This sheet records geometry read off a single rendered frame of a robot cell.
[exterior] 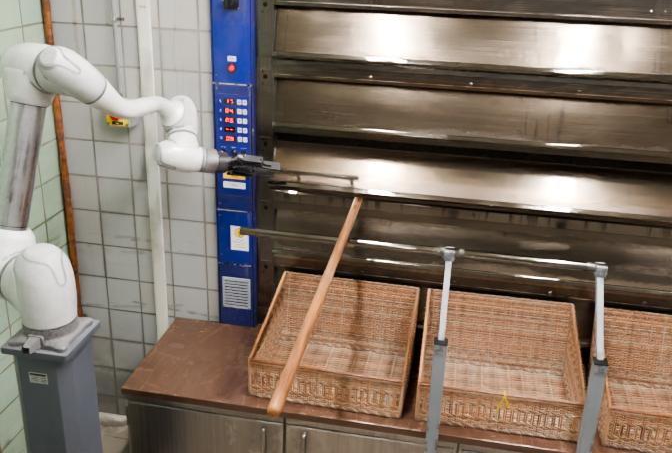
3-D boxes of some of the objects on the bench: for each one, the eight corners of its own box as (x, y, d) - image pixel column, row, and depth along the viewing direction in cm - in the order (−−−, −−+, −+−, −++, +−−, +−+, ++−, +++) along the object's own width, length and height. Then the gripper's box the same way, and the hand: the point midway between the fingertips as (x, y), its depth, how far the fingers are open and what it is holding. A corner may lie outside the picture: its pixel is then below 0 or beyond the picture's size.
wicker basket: (282, 328, 303) (282, 269, 293) (417, 347, 292) (422, 285, 283) (245, 396, 258) (244, 329, 248) (402, 421, 248) (408, 351, 238)
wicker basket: (421, 347, 292) (426, 285, 283) (565, 364, 284) (575, 301, 274) (412, 422, 248) (417, 352, 238) (582, 445, 239) (596, 374, 229)
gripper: (223, 140, 252) (285, 150, 262) (207, 163, 267) (267, 171, 277) (223, 159, 249) (286, 168, 259) (207, 182, 264) (268, 189, 274)
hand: (268, 169), depth 267 cm, fingers open, 5 cm apart
